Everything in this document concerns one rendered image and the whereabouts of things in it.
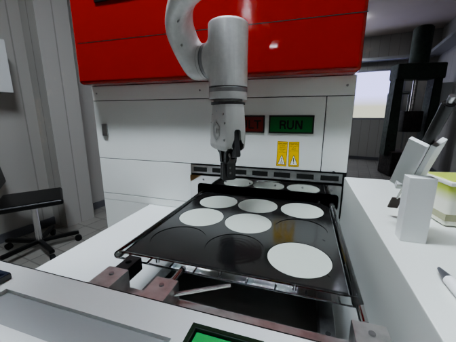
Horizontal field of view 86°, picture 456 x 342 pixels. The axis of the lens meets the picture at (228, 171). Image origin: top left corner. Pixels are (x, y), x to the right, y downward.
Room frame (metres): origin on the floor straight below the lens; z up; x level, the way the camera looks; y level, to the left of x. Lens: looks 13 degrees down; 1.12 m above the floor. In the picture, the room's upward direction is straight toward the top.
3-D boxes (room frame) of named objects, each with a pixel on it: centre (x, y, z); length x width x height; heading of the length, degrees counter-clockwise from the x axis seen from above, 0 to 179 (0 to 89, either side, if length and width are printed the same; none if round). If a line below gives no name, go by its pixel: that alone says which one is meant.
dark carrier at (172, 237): (0.49, -0.04, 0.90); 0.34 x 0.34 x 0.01; 72
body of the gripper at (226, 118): (0.56, 0.00, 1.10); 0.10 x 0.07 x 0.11; 23
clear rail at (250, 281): (0.32, 0.01, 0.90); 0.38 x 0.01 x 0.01; 72
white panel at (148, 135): (0.76, 0.07, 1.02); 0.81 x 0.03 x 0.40; 72
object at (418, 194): (0.31, -0.24, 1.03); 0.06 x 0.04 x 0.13; 162
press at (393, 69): (4.68, -3.39, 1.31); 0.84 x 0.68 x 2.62; 64
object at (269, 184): (0.69, -0.09, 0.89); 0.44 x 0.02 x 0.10; 72
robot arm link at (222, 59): (0.56, 0.00, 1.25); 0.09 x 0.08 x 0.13; 56
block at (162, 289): (0.25, 0.09, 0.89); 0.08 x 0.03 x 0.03; 162
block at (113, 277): (0.28, 0.17, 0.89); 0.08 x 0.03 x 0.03; 162
